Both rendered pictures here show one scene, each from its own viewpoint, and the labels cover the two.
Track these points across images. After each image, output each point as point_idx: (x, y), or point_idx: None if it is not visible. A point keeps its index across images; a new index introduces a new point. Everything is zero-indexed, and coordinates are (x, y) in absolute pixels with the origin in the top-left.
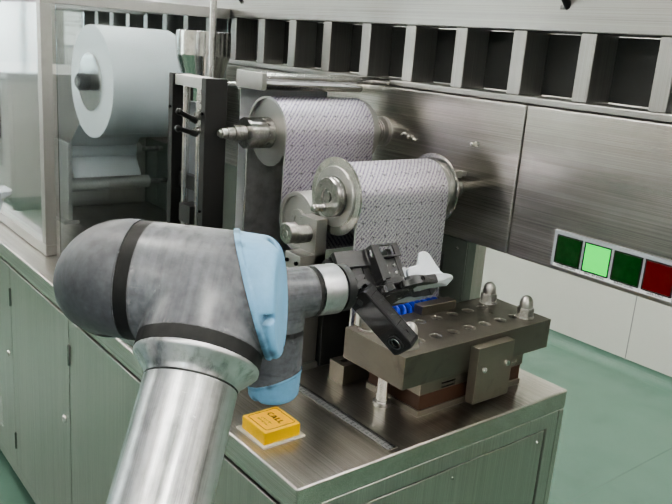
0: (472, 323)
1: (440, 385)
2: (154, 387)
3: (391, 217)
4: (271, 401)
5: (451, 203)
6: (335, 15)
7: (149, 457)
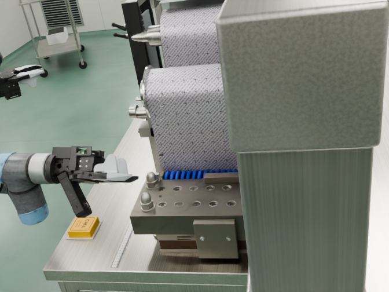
0: (223, 200)
1: (176, 237)
2: None
3: (180, 111)
4: (21, 222)
5: None
6: None
7: None
